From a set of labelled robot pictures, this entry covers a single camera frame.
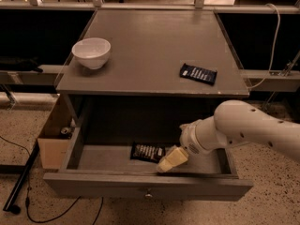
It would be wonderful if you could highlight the cardboard box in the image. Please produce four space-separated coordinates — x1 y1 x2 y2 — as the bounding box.
37 97 72 170

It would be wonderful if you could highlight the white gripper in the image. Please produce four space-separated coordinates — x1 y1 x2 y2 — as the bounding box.
157 120 208 173

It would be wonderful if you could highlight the black chocolate rxbar wrapper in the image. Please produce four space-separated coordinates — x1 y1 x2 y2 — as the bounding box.
130 142 166 163

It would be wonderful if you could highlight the grey cabinet counter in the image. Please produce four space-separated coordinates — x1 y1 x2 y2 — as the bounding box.
55 8 250 133

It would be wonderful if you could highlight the dark blue rxbar wrapper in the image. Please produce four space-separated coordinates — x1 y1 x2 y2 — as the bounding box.
179 64 218 85

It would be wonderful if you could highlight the open grey top drawer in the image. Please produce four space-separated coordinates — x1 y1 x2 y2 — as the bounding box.
44 123 253 201

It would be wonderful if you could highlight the black floor cable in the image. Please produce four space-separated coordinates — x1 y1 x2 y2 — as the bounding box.
0 135 105 225

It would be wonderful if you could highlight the black metal floor bar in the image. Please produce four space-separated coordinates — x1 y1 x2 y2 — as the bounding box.
0 143 39 215

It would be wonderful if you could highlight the white ceramic bowl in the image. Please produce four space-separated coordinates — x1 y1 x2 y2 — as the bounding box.
71 37 112 69

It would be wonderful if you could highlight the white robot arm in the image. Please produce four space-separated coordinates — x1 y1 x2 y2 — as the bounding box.
157 100 300 173

